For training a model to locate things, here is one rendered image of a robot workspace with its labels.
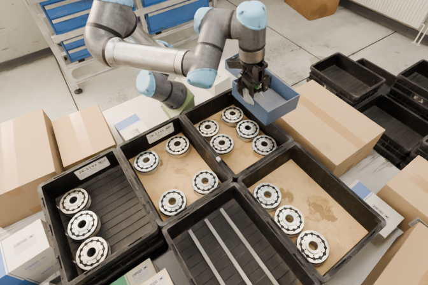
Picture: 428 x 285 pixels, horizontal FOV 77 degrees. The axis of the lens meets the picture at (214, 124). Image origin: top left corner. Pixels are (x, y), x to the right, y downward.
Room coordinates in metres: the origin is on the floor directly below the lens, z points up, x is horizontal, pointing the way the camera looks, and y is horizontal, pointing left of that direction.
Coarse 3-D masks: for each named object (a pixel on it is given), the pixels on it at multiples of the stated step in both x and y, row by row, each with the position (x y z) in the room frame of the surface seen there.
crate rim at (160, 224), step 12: (168, 120) 0.77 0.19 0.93; (144, 132) 0.71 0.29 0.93; (192, 132) 0.70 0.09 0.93; (120, 144) 0.66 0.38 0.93; (204, 144) 0.63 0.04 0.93; (120, 156) 0.60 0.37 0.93; (228, 180) 0.47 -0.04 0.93; (144, 192) 0.44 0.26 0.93; (192, 204) 0.38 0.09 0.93; (156, 216) 0.35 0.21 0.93
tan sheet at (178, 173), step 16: (160, 144) 0.72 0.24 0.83; (160, 160) 0.63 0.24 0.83; (176, 160) 0.63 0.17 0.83; (192, 160) 0.62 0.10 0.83; (144, 176) 0.56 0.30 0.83; (160, 176) 0.56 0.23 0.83; (176, 176) 0.55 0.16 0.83; (192, 176) 0.55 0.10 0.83; (160, 192) 0.49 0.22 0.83; (192, 192) 0.48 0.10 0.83
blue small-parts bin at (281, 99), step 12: (276, 84) 0.77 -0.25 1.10; (240, 96) 0.72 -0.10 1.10; (264, 96) 0.74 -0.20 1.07; (276, 96) 0.74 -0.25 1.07; (288, 96) 0.71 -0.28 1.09; (252, 108) 0.66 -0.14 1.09; (264, 108) 0.61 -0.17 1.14; (276, 108) 0.61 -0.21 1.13; (288, 108) 0.65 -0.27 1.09; (264, 120) 0.60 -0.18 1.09
